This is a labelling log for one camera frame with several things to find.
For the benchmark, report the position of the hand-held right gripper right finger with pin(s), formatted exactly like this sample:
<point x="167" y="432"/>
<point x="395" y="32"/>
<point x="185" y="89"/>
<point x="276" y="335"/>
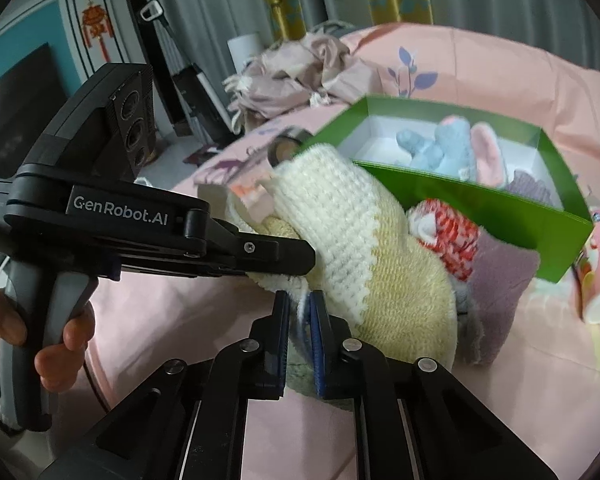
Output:
<point x="317" y="342"/>

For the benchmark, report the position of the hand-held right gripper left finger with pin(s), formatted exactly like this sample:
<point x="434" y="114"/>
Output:
<point x="281" y="332"/>

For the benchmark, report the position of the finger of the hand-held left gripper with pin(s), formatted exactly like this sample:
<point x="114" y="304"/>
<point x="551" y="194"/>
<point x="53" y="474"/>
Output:
<point x="275" y="257"/>

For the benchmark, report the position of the grey-green towel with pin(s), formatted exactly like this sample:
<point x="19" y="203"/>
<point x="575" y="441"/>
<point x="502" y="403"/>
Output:
<point x="300" y="377"/>

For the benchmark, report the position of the cream knitted hat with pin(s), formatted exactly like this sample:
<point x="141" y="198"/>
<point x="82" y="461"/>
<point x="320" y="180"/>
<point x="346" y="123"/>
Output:
<point x="340" y="220"/>

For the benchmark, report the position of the red white patterned sock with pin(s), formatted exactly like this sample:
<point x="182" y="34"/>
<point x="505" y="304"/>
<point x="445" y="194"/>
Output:
<point x="450" y="240"/>

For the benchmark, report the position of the grey mauve towel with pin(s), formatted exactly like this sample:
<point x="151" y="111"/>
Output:
<point x="505" y="280"/>

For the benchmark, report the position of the green cardboard box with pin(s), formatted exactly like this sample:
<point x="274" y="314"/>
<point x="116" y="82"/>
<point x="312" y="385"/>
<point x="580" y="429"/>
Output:
<point x="480" y="220"/>

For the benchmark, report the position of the person's left hand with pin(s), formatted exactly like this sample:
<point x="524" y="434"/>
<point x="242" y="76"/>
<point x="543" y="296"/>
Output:
<point x="65" y="360"/>

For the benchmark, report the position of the pink printed bedsheet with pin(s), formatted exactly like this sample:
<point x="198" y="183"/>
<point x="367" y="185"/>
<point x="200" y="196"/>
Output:
<point x="180" y="315"/>

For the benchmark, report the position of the black tape roll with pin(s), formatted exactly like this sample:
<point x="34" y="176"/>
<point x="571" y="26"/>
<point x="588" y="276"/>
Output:
<point x="287" y="147"/>

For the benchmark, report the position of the dark red floor mat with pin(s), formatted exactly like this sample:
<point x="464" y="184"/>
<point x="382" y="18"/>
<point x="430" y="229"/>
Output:
<point x="202" y="155"/>

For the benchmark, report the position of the upright vacuum cleaner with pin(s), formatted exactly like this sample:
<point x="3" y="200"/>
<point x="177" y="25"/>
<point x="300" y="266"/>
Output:
<point x="202" y="105"/>

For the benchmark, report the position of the crumpled pinkish grey blanket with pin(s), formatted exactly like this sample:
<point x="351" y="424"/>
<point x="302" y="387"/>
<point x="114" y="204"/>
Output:
<point x="290" y="75"/>

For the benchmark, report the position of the white cylinder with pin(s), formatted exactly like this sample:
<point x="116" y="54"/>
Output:
<point x="244" y="52"/>

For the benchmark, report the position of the blue plush rabbit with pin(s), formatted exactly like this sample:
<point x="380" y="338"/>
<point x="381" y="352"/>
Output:
<point x="440" y="150"/>

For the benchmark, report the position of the lavender knitted cloth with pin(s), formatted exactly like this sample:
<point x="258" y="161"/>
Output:
<point x="530" y="187"/>

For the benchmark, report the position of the red knot wall ornament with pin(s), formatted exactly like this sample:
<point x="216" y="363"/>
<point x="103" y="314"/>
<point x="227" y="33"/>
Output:
<point x="97" y="22"/>

